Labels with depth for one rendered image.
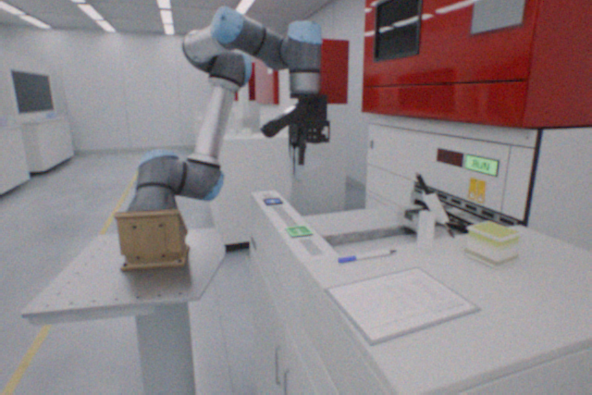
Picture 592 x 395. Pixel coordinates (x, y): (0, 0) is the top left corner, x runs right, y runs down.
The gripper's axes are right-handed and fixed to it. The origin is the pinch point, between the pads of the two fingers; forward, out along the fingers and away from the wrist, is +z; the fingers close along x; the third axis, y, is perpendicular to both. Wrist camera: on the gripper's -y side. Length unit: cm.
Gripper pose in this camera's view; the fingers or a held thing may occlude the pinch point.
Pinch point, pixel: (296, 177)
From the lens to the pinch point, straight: 81.5
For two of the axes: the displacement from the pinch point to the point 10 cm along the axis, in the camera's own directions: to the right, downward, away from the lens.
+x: -3.2, -2.1, 9.2
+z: 0.0, 9.7, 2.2
